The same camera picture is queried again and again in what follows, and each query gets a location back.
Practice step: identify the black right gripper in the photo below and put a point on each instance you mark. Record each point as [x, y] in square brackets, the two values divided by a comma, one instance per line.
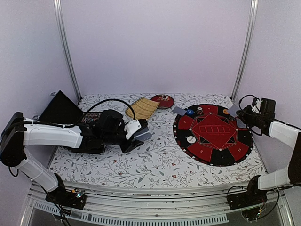
[243, 114]

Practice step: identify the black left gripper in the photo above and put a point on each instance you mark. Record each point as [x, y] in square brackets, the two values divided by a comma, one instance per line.
[131, 145]

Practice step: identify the dealt card face down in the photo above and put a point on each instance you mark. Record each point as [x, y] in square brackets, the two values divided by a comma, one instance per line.
[179, 111]
[241, 124]
[232, 111]

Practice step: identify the woven bamboo tray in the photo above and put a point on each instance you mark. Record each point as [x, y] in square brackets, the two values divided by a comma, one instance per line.
[144, 108]

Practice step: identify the red white poker chip stack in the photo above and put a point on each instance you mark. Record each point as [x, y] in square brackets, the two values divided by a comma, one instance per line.
[199, 110]

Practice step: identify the blue small blind button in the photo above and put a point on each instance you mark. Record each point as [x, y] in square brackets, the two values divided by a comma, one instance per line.
[190, 112]

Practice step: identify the white dealer button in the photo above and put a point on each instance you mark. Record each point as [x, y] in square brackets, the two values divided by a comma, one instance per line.
[191, 139]

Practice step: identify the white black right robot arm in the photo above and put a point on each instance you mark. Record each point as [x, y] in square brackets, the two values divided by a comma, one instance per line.
[279, 143]

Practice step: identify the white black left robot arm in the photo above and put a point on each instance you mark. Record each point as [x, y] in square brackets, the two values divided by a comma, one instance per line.
[21, 132]

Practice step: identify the black poker set case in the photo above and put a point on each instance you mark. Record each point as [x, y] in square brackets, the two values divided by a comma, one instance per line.
[62, 110]

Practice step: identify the round red black poker mat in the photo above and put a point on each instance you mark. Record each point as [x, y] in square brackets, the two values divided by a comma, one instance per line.
[219, 142]

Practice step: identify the red floral round plate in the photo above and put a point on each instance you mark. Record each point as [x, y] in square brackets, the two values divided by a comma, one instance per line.
[165, 101]

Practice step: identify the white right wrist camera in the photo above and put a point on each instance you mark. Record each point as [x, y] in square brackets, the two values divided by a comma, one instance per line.
[256, 104]

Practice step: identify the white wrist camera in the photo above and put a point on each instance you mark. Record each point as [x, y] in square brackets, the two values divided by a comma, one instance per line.
[256, 104]
[131, 127]

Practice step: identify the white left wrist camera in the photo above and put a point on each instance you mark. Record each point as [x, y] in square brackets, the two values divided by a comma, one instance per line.
[131, 127]

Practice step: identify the aluminium frame post right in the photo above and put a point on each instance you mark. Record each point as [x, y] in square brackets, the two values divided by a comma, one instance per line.
[246, 48]

